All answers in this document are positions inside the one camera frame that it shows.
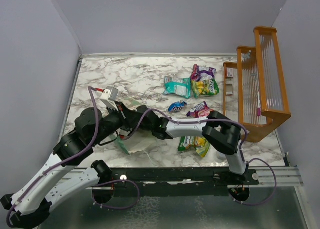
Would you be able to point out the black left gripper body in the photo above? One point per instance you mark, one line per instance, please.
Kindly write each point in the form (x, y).
(126, 123)

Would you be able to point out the green illustrated paper bag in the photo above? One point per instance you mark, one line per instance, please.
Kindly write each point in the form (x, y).
(140, 144)

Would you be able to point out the blue small snack packet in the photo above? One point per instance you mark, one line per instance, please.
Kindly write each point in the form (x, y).
(177, 106)

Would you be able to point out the teal white snack bag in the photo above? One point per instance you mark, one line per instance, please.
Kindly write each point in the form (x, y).
(178, 86)

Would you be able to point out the purple raspberry candy bag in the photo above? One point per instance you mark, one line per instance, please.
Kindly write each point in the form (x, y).
(200, 110)

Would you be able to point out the green yellow snack bag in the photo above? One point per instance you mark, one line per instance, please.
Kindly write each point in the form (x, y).
(199, 144)

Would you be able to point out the purple white snack bag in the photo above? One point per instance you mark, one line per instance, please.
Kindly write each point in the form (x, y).
(202, 73)

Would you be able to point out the green yellow candy bag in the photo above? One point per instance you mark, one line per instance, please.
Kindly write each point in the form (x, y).
(205, 88)

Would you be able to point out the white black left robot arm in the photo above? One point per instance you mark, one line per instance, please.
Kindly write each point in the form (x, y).
(32, 205)

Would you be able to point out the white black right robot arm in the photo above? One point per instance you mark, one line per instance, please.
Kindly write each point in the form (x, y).
(225, 135)

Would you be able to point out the small grey box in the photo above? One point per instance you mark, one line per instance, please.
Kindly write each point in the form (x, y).
(229, 90)

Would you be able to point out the red white small box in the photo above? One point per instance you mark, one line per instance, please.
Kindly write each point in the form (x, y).
(229, 72)

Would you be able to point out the orange wooden tiered rack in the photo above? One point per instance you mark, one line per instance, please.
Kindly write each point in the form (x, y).
(258, 68)

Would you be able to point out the pink white pen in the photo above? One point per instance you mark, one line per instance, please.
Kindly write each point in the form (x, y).
(258, 104)

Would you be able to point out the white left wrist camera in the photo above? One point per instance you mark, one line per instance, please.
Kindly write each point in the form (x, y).
(108, 97)

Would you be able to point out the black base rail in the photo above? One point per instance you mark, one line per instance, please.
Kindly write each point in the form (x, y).
(184, 181)

